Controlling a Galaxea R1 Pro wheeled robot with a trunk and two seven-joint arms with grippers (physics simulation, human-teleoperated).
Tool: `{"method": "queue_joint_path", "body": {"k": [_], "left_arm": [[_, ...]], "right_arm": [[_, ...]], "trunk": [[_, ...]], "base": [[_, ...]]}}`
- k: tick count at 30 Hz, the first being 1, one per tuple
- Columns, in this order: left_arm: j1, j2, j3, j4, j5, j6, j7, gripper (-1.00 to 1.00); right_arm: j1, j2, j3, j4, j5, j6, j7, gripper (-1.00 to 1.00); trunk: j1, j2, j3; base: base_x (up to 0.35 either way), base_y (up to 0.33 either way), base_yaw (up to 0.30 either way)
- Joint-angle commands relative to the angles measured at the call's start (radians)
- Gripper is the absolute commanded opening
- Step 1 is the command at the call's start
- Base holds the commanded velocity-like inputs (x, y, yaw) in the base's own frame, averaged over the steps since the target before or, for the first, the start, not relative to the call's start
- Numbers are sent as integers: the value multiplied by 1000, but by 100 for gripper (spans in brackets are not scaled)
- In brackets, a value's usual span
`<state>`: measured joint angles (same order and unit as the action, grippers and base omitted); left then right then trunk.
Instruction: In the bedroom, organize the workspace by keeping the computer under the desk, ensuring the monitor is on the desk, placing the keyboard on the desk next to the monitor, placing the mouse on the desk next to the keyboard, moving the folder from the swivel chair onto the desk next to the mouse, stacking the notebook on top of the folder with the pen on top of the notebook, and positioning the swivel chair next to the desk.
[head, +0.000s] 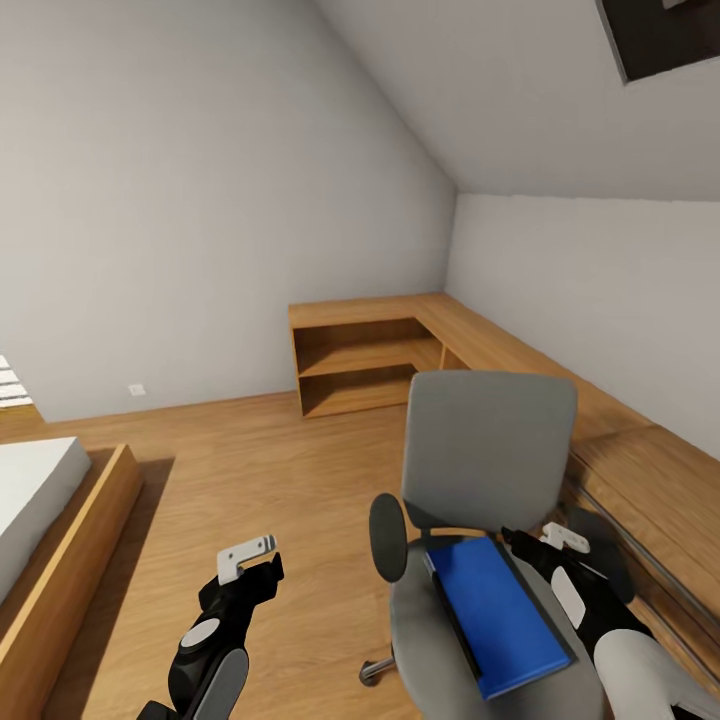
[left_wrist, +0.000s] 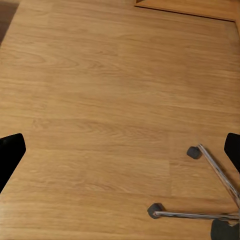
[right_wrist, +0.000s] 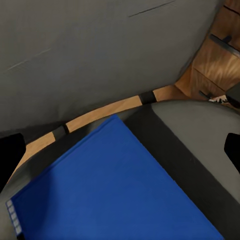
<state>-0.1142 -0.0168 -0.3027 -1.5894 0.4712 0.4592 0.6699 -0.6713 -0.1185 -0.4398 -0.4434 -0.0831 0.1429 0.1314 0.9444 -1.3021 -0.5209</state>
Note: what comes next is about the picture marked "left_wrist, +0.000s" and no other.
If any swivel chair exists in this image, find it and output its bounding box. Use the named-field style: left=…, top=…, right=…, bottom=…
left=147, top=144, right=240, bottom=240

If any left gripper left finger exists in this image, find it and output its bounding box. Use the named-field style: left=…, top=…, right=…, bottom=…
left=0, top=133, right=26, bottom=193

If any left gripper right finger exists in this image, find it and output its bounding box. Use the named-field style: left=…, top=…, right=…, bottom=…
left=224, top=133, right=240, bottom=173

